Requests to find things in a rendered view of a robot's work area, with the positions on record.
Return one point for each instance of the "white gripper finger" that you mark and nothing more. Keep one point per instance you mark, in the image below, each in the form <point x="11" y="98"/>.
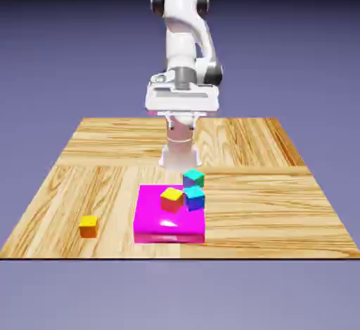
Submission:
<point x="193" y="123"/>
<point x="170" y="123"/>

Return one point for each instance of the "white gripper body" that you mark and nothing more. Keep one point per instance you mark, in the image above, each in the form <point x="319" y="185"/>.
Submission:
<point x="182" y="102"/>

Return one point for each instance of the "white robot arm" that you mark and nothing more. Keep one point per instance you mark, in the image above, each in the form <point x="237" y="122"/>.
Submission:
<point x="180" y="26"/>

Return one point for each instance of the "small cyan green cube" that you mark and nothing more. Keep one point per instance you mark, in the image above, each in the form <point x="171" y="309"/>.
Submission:
<point x="194" y="178"/>

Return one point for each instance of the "small cyan blue cube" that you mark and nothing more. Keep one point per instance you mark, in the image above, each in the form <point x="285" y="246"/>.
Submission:
<point x="195" y="199"/>

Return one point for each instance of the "small yellow red cube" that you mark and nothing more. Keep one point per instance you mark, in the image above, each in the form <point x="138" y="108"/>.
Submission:
<point x="171" y="202"/>

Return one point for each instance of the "small yellow orange cube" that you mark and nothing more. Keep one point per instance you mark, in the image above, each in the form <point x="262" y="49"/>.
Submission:
<point x="89" y="227"/>

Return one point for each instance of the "large magenta box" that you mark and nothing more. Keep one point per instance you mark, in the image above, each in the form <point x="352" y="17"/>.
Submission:
<point x="157" y="220"/>

